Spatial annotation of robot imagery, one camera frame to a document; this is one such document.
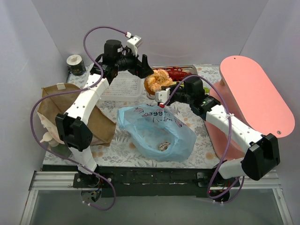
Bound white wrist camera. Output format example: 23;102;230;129
155;88;170;106
127;35;143;57

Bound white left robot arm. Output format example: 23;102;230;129
55;36;153;188

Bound toy fried bread piece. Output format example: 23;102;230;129
144;69;173;95

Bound stainless steel tray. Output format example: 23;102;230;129
146;66;197;99

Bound light blue plastic grocery bag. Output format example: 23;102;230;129
117;105;197;162

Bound red toy lobster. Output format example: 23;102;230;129
164;67;192;82

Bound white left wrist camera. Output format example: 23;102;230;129
127;35;143;57

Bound white plastic perforated basket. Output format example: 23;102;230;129
101;71;144;102

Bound green toy vegetable stalks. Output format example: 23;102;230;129
203;87;210;94

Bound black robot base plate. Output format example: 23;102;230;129
72;165;243;198

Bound floral patterned table mat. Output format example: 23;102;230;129
43;64;258;170

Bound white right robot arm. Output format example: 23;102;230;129
166;75;280;186

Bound aluminium frame rail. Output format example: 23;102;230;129
20;170;293;225

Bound pink two-tier shelf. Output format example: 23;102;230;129
205;55;295;162

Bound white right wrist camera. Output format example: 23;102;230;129
155;88;170;106

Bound brown paper bag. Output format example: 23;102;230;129
37;83;116;146

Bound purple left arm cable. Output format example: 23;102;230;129
30;27;132;211

